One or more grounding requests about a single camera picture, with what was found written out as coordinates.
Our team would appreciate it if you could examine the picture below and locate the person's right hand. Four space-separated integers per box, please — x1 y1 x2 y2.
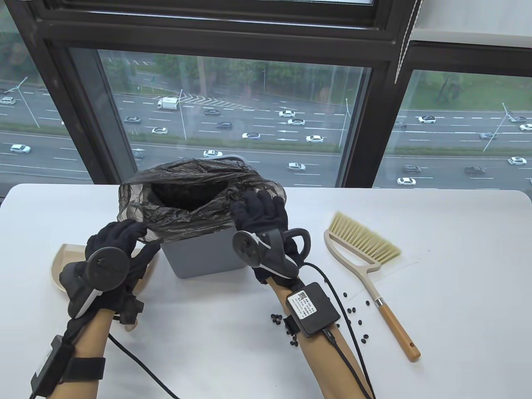
231 190 306 287

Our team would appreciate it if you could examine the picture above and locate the person's left hand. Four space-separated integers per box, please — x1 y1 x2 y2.
59 220 161 327

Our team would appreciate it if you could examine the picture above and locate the beige plastic dustpan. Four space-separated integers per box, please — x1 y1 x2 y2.
51 244 158 332

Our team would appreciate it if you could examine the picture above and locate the grey food waste bin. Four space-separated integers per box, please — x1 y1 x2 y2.
159 155 255 279

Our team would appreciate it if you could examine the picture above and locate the black plastic bin bag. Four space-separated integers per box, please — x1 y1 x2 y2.
118 158 287 244

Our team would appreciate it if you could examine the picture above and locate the beige hand broom wooden handle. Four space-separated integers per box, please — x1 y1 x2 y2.
323 212 421 362

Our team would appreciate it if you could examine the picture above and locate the pile of coffee beans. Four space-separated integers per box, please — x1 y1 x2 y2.
270 292 372 347

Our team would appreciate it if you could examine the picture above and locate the person's left forearm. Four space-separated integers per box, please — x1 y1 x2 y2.
46 308 115 399

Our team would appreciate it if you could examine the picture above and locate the black forearm sensor box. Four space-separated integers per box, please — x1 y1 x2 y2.
30 335 75 397
287 282 341 338

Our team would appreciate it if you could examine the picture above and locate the white table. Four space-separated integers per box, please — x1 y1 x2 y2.
0 184 532 399

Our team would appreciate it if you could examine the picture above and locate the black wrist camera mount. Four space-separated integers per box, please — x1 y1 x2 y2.
114 291 145 326

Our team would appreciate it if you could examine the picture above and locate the black sensor cable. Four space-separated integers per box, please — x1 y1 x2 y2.
305 262 377 399
109 335 183 399

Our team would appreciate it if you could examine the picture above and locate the black window frame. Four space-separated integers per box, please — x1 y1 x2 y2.
0 0 532 190

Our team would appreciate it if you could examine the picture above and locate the white bead blind cord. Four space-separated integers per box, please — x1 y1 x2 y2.
395 0 424 84

